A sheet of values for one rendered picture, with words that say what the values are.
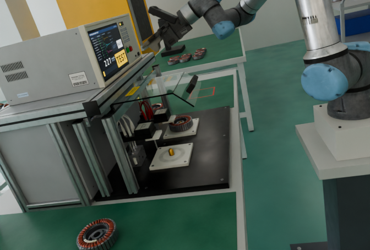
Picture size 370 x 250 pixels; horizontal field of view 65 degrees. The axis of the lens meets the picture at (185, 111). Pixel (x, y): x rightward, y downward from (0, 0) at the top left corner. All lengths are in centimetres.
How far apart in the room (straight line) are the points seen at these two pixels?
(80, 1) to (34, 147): 404
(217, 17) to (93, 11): 391
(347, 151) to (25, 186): 108
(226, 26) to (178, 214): 65
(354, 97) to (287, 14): 542
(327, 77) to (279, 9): 552
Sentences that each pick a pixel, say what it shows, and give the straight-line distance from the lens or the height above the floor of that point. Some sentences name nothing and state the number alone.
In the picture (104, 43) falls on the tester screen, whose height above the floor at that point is 124.
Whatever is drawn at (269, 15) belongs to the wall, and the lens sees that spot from 634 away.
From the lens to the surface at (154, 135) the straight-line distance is 110.
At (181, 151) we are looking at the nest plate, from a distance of 114.
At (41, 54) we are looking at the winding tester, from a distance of 108.
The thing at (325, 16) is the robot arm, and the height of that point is 119.
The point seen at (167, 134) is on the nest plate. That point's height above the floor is 78.
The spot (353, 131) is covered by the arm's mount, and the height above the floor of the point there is 85.
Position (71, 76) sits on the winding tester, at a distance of 104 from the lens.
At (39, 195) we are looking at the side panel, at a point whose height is 81.
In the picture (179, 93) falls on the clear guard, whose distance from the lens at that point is 92.
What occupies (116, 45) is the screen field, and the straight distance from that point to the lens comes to 116.
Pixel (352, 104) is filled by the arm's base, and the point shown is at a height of 90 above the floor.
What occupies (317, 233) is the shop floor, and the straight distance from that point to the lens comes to 184.
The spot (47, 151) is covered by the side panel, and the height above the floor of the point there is 97.
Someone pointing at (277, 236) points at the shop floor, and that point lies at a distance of 183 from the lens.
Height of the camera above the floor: 132
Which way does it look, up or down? 21 degrees down
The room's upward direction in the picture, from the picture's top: 15 degrees counter-clockwise
